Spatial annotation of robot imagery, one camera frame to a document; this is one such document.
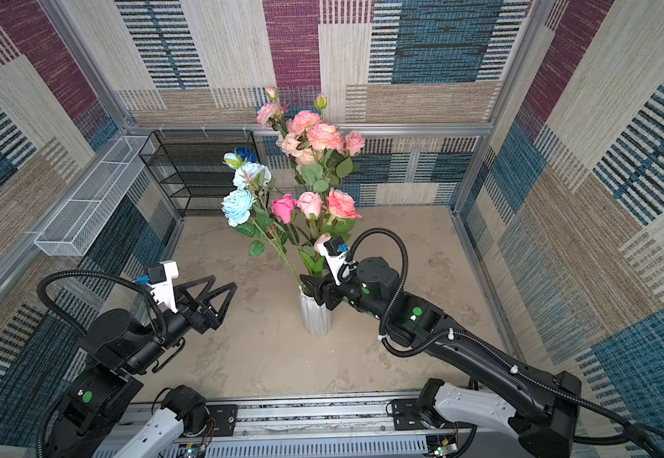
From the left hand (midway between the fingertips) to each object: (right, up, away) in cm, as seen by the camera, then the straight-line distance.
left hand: (224, 283), depth 59 cm
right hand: (+18, +1, +7) cm, 20 cm away
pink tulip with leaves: (+18, +4, +7) cm, 20 cm away
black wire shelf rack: (-32, +36, +49) cm, 69 cm away
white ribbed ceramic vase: (+18, -13, +19) cm, 29 cm away
